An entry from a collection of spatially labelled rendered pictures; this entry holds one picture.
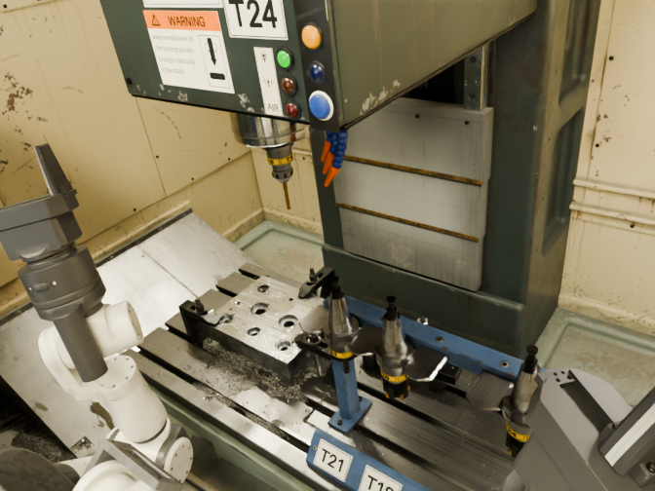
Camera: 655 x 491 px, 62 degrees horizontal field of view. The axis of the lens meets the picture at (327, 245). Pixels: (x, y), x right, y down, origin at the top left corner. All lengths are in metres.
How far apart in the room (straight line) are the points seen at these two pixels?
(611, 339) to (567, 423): 1.61
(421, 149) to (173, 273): 1.07
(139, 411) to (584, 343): 1.43
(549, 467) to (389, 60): 0.53
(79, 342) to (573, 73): 1.33
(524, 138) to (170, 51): 0.81
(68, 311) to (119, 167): 1.35
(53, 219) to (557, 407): 0.60
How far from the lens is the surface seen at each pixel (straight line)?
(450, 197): 1.44
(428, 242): 1.55
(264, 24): 0.71
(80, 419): 1.80
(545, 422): 0.36
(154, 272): 2.08
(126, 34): 0.94
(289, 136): 0.99
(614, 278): 1.88
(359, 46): 0.68
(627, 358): 1.92
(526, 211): 1.42
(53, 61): 1.93
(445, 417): 1.25
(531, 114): 1.31
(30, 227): 0.76
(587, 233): 1.82
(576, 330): 1.97
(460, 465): 1.18
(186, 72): 0.85
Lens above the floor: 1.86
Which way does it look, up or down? 32 degrees down
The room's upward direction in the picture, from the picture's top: 8 degrees counter-clockwise
